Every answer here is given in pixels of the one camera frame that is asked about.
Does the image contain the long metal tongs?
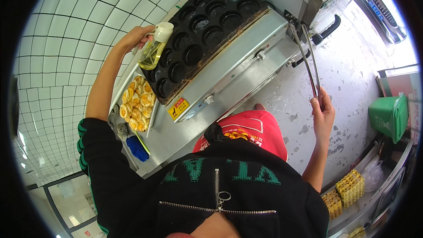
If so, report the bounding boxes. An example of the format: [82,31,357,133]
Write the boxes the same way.
[288,22,325,111]

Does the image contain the green plastic bin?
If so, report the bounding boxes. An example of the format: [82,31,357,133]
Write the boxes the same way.
[368,93,410,145]

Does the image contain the silver vehicle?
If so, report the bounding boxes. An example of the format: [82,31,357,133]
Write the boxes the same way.
[353,0,408,44]

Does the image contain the clear plastic bag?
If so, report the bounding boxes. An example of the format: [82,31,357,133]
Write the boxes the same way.
[360,155,385,192]

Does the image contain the metal tray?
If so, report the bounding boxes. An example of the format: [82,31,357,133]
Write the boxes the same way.
[109,64,161,137]

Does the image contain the red carton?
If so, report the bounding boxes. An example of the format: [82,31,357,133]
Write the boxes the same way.
[376,64,422,107]

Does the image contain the blue cloth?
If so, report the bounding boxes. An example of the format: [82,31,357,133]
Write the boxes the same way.
[126,136,150,163]

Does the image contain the clear oil spray bottle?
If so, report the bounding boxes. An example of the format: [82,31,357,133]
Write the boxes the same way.
[137,22,174,71]

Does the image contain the person's left hand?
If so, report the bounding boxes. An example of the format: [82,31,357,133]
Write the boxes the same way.
[114,25,156,55]

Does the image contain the glass door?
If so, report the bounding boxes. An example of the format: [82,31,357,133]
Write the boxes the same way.
[42,171,107,238]

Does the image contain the person's body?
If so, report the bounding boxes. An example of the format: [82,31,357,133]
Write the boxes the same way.
[77,110,331,238]

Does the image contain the stainless cake machine black mold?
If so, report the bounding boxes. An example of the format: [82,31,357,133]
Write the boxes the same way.
[140,0,300,123]

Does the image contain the pile of round egg cakes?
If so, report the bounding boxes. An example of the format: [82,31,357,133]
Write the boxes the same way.
[119,75,157,132]

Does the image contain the yellow egg carton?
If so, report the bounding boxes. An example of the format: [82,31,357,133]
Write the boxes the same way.
[335,169,365,209]
[347,226,367,238]
[321,190,343,221]

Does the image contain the stainless steel side counter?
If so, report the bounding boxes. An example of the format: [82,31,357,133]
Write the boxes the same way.
[320,132,416,238]

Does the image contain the grey cloth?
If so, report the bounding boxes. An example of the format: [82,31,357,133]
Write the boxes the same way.
[116,122,130,141]

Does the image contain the person's right hand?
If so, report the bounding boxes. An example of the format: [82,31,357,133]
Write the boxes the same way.
[310,86,336,140]

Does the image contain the green handled tool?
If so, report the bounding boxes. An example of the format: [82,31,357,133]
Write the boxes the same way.
[132,129,152,155]

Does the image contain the metal spatula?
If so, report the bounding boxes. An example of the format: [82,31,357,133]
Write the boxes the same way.
[146,101,159,139]

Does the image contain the black machine handle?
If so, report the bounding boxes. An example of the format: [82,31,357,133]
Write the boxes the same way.
[291,49,311,69]
[312,14,341,46]

